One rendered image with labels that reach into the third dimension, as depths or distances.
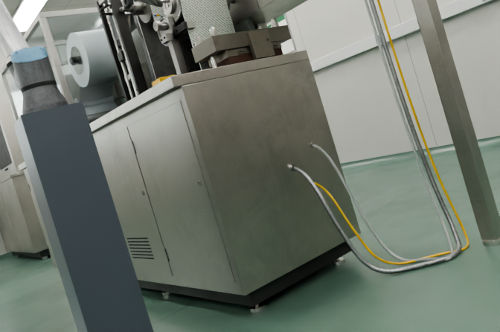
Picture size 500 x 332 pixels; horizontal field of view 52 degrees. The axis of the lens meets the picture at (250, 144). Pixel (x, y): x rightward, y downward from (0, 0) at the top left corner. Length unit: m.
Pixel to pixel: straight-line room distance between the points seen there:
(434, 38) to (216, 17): 0.91
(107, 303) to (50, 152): 0.52
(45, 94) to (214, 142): 0.58
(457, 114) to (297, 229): 0.71
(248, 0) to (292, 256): 1.13
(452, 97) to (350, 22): 3.14
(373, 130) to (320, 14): 1.26
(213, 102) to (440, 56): 0.82
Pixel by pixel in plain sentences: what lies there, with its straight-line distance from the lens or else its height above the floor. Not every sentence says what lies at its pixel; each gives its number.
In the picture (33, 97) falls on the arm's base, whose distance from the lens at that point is 1.83.
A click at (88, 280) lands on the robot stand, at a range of 1.78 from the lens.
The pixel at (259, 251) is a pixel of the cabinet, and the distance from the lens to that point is 1.88.
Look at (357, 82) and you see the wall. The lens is 5.03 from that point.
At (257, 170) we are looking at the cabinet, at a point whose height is 0.50.
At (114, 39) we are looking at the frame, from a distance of 2.53.
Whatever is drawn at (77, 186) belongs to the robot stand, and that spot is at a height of 0.63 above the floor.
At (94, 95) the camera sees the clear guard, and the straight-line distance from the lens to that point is 3.06.
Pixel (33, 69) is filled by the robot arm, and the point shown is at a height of 1.04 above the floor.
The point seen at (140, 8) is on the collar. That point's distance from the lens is 2.46.
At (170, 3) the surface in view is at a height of 1.25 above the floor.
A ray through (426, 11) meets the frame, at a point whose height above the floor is 0.87.
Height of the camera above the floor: 0.64
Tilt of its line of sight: 1 degrees down
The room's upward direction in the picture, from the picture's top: 17 degrees counter-clockwise
